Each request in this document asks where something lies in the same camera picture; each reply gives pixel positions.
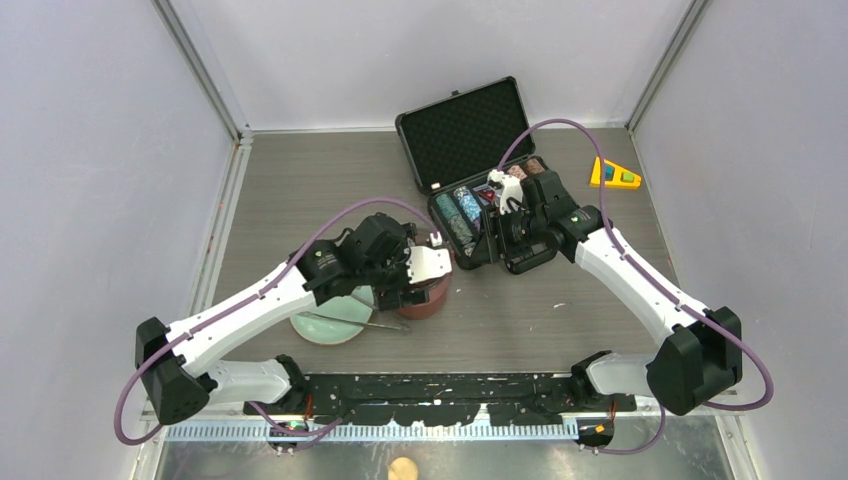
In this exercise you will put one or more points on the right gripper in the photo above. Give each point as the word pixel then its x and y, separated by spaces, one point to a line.
pixel 496 224

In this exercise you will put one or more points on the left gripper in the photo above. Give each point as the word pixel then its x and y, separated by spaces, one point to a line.
pixel 389 294

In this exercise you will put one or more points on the light green ceramic plate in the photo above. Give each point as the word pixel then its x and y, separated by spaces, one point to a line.
pixel 338 320

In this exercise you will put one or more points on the red steel-lined lunch box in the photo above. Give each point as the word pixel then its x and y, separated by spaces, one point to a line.
pixel 423 311

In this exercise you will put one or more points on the red lunch box with food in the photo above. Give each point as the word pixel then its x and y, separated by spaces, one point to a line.
pixel 436 288

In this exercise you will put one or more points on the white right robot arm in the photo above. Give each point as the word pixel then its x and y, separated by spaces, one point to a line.
pixel 697 357

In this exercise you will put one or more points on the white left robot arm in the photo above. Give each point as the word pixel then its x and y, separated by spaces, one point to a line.
pixel 182 365

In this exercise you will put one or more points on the black poker chip case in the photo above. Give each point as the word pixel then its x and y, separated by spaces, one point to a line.
pixel 470 152

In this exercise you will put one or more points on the yellow triangular toy block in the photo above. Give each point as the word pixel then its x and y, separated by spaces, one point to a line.
pixel 613 176

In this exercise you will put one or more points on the round beige object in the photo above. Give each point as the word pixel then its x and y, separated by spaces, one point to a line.
pixel 403 468

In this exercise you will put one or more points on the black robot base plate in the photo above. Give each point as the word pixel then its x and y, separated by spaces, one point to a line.
pixel 509 399

